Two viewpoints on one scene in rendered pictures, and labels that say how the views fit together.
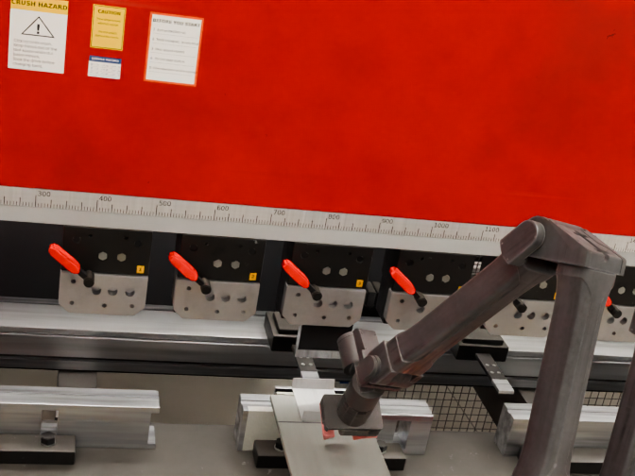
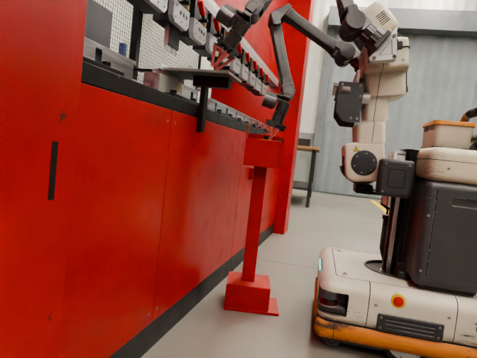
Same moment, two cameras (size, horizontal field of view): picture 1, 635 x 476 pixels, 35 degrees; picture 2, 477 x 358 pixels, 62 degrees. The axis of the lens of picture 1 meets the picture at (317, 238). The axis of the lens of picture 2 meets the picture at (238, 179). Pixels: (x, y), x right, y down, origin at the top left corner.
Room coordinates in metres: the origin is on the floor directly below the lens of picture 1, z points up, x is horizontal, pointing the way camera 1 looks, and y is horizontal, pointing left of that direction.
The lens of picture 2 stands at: (0.64, 1.19, 0.72)
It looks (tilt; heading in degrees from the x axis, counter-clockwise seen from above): 4 degrees down; 300
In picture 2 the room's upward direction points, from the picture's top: 6 degrees clockwise
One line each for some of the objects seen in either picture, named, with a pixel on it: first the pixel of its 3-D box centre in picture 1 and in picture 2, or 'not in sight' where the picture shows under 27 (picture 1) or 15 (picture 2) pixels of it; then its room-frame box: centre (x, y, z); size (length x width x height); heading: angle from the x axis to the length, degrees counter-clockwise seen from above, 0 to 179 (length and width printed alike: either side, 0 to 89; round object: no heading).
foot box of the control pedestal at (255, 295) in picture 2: not in sight; (252, 292); (1.46, -0.48, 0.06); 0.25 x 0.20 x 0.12; 28
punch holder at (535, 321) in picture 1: (520, 288); (207, 36); (1.82, -0.41, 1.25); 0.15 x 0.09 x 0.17; 105
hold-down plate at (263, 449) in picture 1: (329, 455); (183, 102); (1.68, -0.10, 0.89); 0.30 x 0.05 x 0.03; 105
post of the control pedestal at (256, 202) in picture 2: not in sight; (253, 223); (1.49, -0.46, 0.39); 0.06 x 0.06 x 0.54; 28
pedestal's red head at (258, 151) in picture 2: not in sight; (262, 146); (1.49, -0.46, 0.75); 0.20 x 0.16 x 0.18; 118
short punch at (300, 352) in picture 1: (323, 336); (171, 40); (1.73, -0.05, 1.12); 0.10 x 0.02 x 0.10; 105
